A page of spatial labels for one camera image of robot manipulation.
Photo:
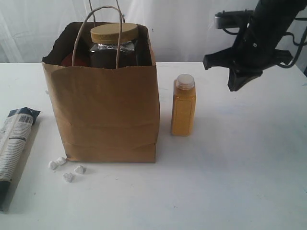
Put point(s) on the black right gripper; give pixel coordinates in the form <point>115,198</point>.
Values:
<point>253,51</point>

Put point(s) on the yellow juice bottle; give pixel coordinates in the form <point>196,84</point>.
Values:
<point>183,107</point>

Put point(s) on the clear nut jar gold lid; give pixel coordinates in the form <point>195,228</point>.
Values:
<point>114,45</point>

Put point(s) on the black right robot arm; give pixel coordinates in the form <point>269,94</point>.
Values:
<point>285,8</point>

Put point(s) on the large brown paper bag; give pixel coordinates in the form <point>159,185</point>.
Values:
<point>103,115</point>

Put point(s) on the white backdrop curtain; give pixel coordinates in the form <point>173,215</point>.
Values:
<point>179,30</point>

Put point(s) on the white crumpled pellet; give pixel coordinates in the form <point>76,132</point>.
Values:
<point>61,161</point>
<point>68,177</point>
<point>80,169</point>
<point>52,165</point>

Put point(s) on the dark blue pasta packet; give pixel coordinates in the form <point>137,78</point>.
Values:
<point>13,137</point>

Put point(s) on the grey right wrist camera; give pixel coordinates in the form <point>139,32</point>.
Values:
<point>231,19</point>

